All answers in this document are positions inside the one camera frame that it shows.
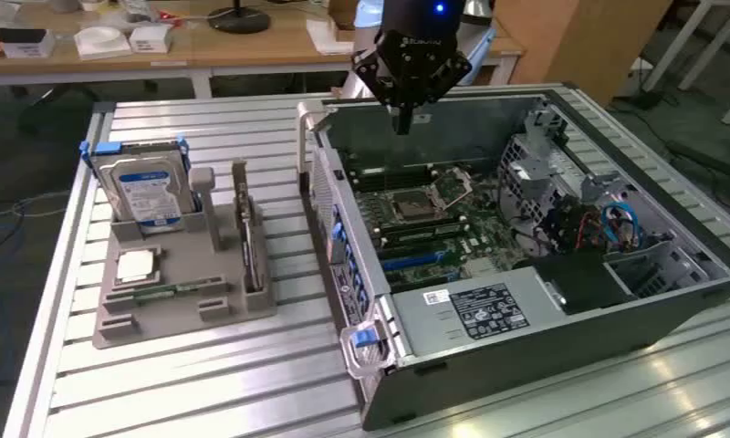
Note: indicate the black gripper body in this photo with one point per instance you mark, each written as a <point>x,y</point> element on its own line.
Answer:
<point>416,45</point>

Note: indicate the black graphics card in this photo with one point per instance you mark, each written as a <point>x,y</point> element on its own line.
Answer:
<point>254,255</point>

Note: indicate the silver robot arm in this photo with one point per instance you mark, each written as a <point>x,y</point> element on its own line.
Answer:
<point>366,27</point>

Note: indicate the blue expansion slot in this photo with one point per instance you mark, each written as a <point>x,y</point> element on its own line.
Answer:
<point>414,259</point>

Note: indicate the white paper stack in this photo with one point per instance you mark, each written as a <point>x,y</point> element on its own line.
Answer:
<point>328,38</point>

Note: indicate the brown cardboard box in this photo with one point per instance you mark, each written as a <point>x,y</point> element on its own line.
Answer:
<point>342,13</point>

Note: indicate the wooden desk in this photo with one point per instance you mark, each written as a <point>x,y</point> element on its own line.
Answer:
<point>250,45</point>

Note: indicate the wooden cabinet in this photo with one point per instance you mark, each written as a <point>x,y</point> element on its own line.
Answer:
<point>584,45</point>

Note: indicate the black lamp base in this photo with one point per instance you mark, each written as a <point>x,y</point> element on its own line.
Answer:
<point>240,22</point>

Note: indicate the metal socket cover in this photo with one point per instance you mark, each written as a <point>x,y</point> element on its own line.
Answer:
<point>454,187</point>

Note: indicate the metal drive cage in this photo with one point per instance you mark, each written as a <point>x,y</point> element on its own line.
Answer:
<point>536,182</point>

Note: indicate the CPU socket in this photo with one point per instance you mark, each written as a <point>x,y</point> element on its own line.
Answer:
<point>414,207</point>

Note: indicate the white device red button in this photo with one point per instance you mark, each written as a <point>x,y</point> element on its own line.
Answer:
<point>638,82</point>

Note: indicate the black power adapter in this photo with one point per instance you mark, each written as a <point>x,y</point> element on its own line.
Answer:
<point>648,100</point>

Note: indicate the small white labelled box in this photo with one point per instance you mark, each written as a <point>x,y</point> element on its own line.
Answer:
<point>153,41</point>

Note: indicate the white printed packet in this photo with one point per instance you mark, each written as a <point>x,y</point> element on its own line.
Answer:
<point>142,10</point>

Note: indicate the white bowl holder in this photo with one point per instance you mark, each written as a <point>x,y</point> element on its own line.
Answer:
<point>101,43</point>

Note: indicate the hard disk blue caddy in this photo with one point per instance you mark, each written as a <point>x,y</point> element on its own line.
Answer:
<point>146,191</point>

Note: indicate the white box black lid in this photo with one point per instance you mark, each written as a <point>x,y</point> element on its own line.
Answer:
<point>31,48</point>

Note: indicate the grey power supply unit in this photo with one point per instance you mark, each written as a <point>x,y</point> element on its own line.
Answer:
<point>426,328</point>

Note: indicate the green RAM stick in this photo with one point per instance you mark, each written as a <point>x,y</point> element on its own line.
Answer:
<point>177,288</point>

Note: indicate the silver CPU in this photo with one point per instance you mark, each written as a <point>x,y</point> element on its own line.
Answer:
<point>135,264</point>

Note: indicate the blue case latch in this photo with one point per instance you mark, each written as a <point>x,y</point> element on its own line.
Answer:
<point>366,340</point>

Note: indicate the grey parts rack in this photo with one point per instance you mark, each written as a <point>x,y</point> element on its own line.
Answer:
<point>177,319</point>

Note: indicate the black open PC case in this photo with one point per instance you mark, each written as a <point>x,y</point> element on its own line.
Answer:
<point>524,365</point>

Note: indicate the white table frame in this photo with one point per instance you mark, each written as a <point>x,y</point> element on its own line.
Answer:
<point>676,43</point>

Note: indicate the grey disk bay bracket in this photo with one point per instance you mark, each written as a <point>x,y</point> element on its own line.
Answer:
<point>676,269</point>

